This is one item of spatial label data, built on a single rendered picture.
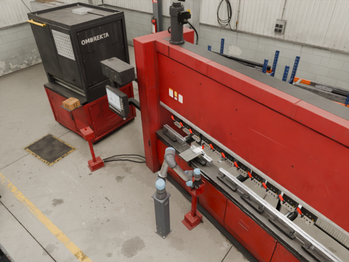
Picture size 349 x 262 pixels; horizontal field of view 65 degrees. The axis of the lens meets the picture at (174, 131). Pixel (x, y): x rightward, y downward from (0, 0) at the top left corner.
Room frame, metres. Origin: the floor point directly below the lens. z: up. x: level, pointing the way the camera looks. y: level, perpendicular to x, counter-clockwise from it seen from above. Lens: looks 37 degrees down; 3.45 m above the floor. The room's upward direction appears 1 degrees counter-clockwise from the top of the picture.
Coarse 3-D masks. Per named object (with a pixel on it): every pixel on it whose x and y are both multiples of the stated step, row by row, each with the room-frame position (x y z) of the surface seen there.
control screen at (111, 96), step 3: (108, 90) 3.58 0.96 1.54; (108, 93) 3.59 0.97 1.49; (111, 93) 3.51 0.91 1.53; (114, 93) 3.44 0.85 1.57; (108, 96) 3.60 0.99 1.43; (111, 96) 3.53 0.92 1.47; (114, 96) 3.45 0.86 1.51; (117, 96) 3.39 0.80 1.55; (111, 99) 3.54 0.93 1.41; (114, 99) 3.47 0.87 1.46; (117, 99) 3.40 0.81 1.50; (111, 102) 3.55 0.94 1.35; (114, 102) 3.48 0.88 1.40; (117, 102) 3.41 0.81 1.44; (114, 105) 3.49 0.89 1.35; (117, 105) 3.42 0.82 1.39; (117, 108) 3.43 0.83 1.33
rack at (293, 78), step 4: (296, 56) 4.25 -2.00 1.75; (296, 60) 4.26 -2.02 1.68; (296, 64) 4.24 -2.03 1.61; (288, 68) 3.85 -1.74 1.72; (296, 68) 4.21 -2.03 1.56; (284, 72) 3.88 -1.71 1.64; (292, 72) 4.24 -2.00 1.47; (284, 76) 3.87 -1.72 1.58; (292, 76) 4.25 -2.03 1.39; (284, 80) 3.86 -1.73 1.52; (292, 80) 4.24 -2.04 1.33; (296, 80) 4.17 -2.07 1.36; (300, 80) 4.09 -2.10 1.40; (304, 80) 4.10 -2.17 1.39; (308, 84) 4.04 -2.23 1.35; (348, 100) 3.28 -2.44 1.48; (344, 104) 3.29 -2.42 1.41; (348, 104) 3.27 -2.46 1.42
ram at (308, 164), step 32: (160, 64) 3.46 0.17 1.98; (160, 96) 3.49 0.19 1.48; (192, 96) 2.92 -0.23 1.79; (224, 96) 2.51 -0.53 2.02; (224, 128) 2.47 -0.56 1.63; (256, 128) 2.15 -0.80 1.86; (288, 128) 1.89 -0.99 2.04; (256, 160) 2.08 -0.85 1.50; (288, 160) 1.83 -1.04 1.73; (320, 160) 1.63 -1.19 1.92; (320, 192) 1.55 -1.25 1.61
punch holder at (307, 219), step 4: (304, 208) 1.60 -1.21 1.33; (304, 212) 1.59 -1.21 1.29; (308, 212) 1.56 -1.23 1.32; (300, 216) 1.60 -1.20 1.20; (304, 216) 1.57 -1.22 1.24; (308, 216) 1.55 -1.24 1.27; (312, 216) 1.53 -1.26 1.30; (316, 216) 1.50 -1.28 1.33; (304, 220) 1.56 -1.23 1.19; (308, 220) 1.54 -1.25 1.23; (316, 220) 1.55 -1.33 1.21; (308, 224) 1.53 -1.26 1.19; (312, 224) 1.50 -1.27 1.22
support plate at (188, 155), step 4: (192, 148) 2.88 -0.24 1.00; (184, 152) 2.79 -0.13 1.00; (188, 152) 2.79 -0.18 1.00; (192, 152) 2.79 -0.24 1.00; (200, 152) 2.79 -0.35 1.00; (184, 156) 2.71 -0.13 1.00; (188, 156) 2.71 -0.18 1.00; (192, 156) 2.71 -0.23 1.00; (196, 156) 2.71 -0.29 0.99; (188, 160) 2.64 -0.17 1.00
